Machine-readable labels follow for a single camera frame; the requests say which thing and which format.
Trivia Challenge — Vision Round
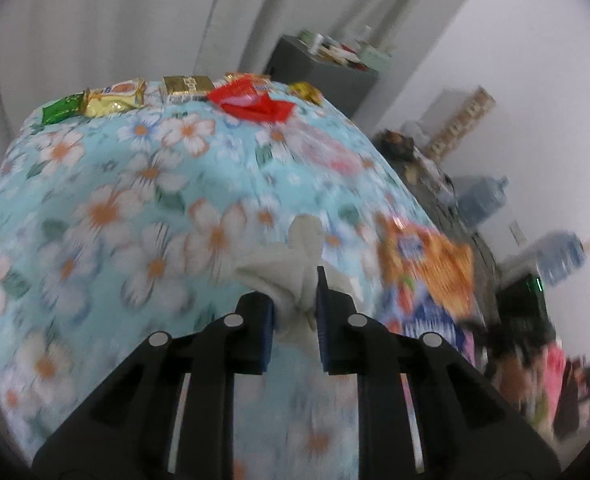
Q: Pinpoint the orange and blue snack bag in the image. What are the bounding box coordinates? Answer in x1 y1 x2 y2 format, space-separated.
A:
375 215 478 346

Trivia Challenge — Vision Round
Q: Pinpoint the black device with green light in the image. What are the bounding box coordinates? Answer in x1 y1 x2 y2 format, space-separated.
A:
497 272 550 331

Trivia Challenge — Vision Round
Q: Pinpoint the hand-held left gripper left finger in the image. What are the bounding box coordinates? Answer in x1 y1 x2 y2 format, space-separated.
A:
32 292 276 480

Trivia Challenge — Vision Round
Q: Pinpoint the green pen holder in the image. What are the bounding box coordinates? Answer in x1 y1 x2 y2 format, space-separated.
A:
360 45 393 71

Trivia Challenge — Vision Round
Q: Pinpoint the white curtain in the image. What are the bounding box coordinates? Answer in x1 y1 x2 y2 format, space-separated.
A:
0 0 496 136

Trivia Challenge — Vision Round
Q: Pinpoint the yellow gold snack packet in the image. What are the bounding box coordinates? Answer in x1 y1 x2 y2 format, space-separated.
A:
82 78 147 118

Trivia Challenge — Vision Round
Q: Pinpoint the small yellow candy packet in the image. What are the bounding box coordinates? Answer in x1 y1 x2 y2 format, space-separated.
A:
287 81 323 106

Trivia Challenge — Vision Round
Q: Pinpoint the blue water bottle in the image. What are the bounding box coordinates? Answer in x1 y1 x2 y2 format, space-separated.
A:
457 176 510 226
537 230 588 286

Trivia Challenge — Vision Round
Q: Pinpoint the small green snack packet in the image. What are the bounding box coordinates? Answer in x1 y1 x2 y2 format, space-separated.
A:
40 92 87 126

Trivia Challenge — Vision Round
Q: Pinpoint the red crumpled wrapper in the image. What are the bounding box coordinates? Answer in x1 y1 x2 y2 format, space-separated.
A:
206 72 296 123

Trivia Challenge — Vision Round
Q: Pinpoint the gold rectangular packet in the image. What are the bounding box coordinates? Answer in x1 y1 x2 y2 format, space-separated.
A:
159 75 215 105

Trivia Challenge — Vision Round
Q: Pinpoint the grey cloth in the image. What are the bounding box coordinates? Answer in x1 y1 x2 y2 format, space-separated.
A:
235 214 363 343

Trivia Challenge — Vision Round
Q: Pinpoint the dark grey cabinet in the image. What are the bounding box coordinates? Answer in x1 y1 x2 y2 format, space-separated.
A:
265 35 380 116

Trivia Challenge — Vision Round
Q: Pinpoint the floral light blue blanket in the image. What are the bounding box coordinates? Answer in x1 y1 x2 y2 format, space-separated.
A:
0 87 480 480

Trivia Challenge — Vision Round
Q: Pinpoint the patterned wrapping paper roll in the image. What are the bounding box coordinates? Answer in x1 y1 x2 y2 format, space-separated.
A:
427 86 496 161

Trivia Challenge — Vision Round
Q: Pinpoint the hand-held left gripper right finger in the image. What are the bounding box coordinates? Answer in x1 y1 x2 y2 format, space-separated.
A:
316 266 560 480

